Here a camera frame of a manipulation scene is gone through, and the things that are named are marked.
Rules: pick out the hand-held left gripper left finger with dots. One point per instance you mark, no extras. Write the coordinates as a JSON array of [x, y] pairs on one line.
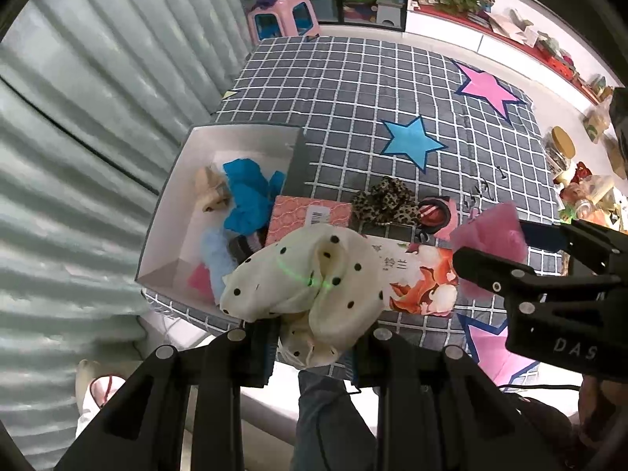
[[255, 353]]

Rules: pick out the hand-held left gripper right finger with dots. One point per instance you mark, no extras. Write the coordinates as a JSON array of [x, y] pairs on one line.
[[363, 359]]

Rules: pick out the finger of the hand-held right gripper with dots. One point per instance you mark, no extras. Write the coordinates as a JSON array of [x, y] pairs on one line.
[[544, 233], [490, 267]]

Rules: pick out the pink foam roll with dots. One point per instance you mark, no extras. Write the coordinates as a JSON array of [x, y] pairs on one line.
[[490, 235]]

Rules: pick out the cream polka dot scrunchie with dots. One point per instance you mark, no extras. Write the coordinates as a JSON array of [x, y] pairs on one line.
[[294, 265]]

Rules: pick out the light blue fluffy cloth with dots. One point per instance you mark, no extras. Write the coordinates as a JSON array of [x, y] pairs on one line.
[[216, 255]]

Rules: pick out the white storage box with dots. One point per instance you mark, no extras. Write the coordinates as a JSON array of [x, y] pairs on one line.
[[196, 149]]

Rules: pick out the pink soft item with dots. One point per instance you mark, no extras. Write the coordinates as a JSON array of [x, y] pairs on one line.
[[200, 277]]

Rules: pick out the beige soft item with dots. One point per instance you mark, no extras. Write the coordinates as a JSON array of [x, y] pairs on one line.
[[211, 186]]

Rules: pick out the person's right hand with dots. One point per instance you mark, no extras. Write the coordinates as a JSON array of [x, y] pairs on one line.
[[606, 409]]

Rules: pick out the pile of snack packets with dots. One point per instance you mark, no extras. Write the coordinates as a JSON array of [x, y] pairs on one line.
[[593, 196]]

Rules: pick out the floral printed packet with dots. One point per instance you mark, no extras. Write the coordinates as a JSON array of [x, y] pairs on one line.
[[424, 279]]

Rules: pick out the person's leg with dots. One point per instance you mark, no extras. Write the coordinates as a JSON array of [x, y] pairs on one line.
[[328, 427]]

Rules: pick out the pink round case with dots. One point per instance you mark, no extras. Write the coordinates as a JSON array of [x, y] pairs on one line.
[[434, 216]]

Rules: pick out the jar with cork lid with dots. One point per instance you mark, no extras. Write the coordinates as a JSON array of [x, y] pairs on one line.
[[562, 149]]

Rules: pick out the paper bag with green print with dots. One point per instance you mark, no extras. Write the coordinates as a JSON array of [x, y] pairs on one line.
[[598, 125]]

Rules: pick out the leopard print scrunchie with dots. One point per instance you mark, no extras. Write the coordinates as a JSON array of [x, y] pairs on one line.
[[387, 201]]

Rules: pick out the pink patterned box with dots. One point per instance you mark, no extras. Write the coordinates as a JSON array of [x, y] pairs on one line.
[[294, 216]]

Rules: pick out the white shoe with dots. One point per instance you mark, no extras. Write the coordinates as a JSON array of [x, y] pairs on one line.
[[98, 392]]

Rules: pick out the teal cloth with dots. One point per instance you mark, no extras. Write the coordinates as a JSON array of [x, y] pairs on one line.
[[248, 191]]

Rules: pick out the grey checkered star blanket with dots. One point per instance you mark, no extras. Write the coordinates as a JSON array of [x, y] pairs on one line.
[[353, 88]]

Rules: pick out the white step stool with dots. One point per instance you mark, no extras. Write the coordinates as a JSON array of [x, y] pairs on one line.
[[390, 13]]

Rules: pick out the pink plastic stool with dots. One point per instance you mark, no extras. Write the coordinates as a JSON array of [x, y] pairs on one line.
[[284, 17]]

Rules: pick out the white wall ledge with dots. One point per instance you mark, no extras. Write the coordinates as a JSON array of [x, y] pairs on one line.
[[500, 44]]

